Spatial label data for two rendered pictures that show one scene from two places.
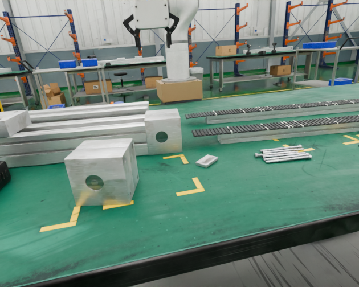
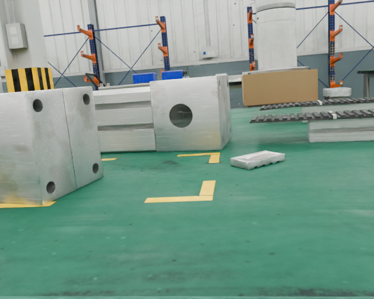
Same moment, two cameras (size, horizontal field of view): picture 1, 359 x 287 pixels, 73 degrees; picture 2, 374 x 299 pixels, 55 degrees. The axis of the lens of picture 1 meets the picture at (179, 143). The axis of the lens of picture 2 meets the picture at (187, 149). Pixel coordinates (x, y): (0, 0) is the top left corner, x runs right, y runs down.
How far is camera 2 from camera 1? 0.24 m
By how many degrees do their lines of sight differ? 21
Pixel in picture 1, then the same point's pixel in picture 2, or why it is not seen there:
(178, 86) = (273, 79)
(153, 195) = (98, 198)
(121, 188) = (26, 167)
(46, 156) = not seen: outside the picture
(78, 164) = not seen: outside the picture
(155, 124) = (170, 89)
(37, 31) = (123, 45)
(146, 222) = (32, 235)
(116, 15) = (222, 20)
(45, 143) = not seen: outside the picture
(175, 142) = (208, 128)
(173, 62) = (267, 40)
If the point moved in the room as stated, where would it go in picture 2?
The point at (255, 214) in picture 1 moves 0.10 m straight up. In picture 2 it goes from (307, 254) to (303, 56)
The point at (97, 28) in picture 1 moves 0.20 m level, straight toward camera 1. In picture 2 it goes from (195, 39) to (195, 38)
